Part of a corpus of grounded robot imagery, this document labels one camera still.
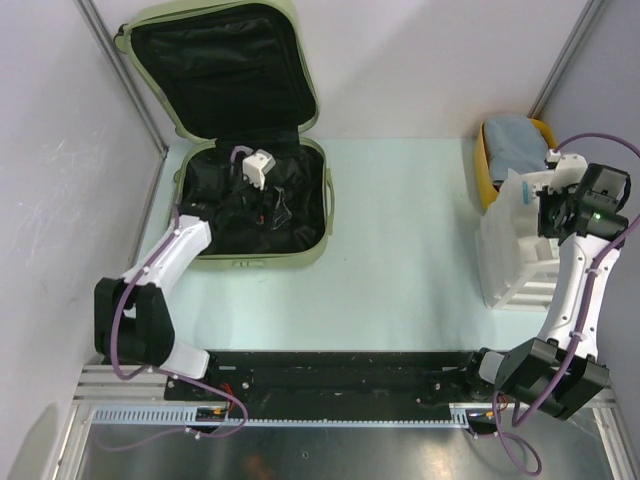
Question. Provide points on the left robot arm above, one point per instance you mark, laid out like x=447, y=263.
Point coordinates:
x=132, y=321

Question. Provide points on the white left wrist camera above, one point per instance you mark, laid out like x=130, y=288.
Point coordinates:
x=256, y=166

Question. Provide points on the grey garment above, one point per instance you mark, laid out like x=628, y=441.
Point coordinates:
x=513, y=143

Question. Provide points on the aluminium frame rail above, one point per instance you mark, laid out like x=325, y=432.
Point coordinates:
x=99, y=385

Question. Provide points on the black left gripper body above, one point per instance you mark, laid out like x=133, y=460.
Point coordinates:
x=247, y=201

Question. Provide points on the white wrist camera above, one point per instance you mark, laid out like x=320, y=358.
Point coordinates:
x=256, y=166
x=568, y=169

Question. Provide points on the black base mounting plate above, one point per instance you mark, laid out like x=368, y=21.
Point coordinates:
x=349, y=387

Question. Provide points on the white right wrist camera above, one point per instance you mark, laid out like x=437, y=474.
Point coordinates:
x=568, y=169

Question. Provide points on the yellow plastic basket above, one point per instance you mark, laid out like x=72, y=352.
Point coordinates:
x=487, y=192

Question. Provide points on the white plastic drawer organizer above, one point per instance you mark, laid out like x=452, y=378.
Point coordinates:
x=518, y=269

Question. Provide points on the green hard-shell suitcase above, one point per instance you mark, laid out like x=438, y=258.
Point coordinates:
x=233, y=78

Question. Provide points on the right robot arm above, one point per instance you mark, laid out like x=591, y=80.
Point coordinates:
x=557, y=371

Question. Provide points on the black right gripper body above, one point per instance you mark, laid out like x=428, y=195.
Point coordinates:
x=550, y=205

